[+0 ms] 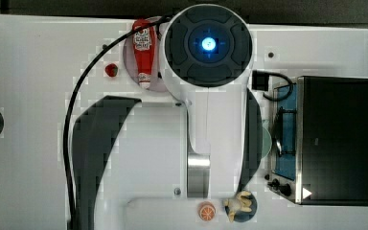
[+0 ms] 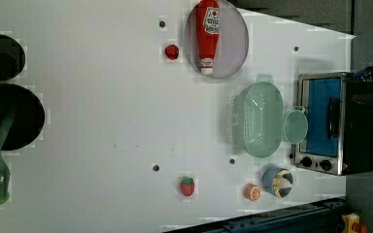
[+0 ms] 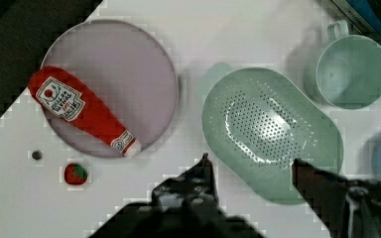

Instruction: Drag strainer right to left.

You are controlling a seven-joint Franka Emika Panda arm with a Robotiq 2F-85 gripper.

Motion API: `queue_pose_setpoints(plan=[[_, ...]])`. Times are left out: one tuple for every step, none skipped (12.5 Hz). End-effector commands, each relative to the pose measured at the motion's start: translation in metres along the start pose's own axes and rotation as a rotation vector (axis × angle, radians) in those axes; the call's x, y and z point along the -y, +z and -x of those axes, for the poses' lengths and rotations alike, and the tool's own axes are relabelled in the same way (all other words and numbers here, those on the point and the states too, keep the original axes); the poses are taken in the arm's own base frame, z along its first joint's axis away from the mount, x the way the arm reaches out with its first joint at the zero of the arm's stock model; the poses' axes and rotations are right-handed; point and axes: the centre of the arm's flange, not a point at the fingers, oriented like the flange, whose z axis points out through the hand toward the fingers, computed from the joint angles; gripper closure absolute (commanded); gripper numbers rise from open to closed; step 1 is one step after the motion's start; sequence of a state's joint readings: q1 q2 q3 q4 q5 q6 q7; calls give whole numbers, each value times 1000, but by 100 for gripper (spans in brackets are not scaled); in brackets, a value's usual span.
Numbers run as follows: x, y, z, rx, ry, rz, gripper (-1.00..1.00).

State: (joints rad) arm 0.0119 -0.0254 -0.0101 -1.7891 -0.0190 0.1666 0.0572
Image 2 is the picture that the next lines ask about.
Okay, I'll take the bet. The mint green oval strainer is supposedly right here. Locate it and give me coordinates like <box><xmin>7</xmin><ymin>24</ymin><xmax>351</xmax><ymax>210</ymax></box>
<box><xmin>228</xmin><ymin>74</ymin><xmax>284</xmax><ymax>166</ymax></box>

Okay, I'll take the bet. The small red toy tomato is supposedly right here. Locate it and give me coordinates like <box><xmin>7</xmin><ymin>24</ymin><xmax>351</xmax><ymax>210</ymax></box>
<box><xmin>164</xmin><ymin>45</ymin><xmax>179</xmax><ymax>60</ymax></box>

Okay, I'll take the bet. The red toy strawberry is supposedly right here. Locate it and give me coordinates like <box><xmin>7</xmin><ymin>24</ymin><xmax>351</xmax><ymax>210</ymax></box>
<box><xmin>180</xmin><ymin>177</ymin><xmax>195</xmax><ymax>196</ymax></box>

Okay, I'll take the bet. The grey round plate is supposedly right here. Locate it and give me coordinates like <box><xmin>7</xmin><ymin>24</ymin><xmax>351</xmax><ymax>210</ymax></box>
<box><xmin>184</xmin><ymin>0</ymin><xmax>249</xmax><ymax>79</ymax></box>

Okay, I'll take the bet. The orange slice toy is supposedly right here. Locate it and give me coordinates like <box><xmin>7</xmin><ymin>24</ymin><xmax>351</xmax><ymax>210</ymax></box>
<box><xmin>245</xmin><ymin>183</ymin><xmax>261</xmax><ymax>202</ymax></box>

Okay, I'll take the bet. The red plush ketchup bottle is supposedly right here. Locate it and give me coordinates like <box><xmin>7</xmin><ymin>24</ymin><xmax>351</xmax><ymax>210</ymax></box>
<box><xmin>195</xmin><ymin>0</ymin><xmax>220</xmax><ymax>76</ymax></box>

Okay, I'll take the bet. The small mint green cup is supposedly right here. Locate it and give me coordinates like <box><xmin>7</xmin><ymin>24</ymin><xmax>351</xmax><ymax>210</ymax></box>
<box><xmin>283</xmin><ymin>106</ymin><xmax>308</xmax><ymax>145</ymax></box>

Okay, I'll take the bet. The silver black toaster oven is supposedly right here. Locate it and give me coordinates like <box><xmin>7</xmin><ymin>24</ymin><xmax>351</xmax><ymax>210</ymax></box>
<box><xmin>293</xmin><ymin>72</ymin><xmax>373</xmax><ymax>176</ymax></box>

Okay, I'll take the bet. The large black round pan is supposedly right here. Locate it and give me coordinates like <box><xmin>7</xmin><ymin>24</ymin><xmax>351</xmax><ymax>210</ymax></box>
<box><xmin>0</xmin><ymin>83</ymin><xmax>45</xmax><ymax>150</ymax></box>

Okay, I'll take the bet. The small black pot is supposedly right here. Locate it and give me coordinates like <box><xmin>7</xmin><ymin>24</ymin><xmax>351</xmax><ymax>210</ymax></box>
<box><xmin>0</xmin><ymin>34</ymin><xmax>26</xmax><ymax>81</ymax></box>

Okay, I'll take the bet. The yellow red emergency button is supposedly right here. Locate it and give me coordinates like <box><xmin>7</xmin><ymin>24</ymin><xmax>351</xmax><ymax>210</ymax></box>
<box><xmin>342</xmin><ymin>214</ymin><xmax>368</xmax><ymax>233</ymax></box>

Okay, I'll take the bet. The blue metal table frame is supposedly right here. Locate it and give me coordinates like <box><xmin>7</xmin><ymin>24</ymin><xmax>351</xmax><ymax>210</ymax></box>
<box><xmin>165</xmin><ymin>198</ymin><xmax>352</xmax><ymax>233</ymax></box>

